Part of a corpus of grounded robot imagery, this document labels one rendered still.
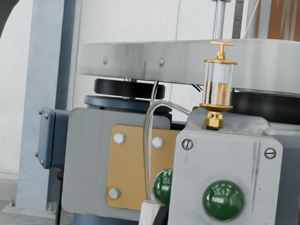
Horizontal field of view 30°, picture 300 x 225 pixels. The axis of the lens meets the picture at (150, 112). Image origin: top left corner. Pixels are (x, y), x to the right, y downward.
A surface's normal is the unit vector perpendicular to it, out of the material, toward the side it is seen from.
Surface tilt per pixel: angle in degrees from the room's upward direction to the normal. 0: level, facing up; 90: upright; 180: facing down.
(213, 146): 90
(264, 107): 90
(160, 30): 90
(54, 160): 90
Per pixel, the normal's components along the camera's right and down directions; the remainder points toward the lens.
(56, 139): 0.32, 0.08
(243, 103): -0.75, -0.04
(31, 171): -0.14, 0.00
